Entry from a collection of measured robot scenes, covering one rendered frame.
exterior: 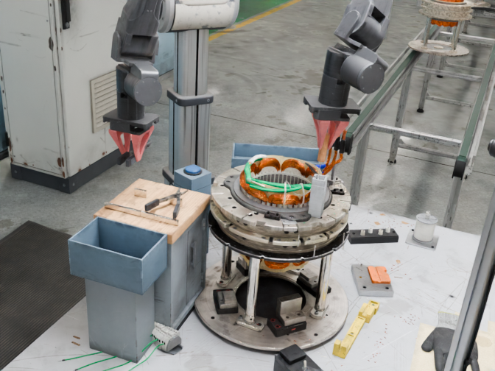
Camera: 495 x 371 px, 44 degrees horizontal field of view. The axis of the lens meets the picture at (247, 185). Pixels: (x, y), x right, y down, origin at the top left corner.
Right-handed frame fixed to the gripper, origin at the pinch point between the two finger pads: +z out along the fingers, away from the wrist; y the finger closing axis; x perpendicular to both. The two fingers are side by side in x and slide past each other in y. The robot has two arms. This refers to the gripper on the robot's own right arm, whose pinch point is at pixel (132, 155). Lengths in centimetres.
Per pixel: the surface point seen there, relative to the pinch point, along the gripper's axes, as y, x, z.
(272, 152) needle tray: 18, 47, 13
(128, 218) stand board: 2.1, -5.8, 12.1
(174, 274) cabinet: 12.3, -4.3, 24.5
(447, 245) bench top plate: 70, 64, 40
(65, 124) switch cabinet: -135, 165, 70
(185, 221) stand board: 13.5, -1.2, 12.3
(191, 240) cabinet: 12.5, 4.6, 20.4
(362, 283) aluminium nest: 50, 32, 38
